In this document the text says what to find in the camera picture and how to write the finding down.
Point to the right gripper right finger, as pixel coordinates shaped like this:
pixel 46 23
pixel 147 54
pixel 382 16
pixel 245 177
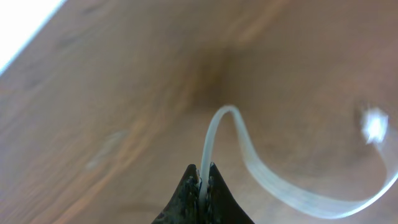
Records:
pixel 220 205

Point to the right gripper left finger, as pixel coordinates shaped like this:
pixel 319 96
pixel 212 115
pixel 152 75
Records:
pixel 182 208

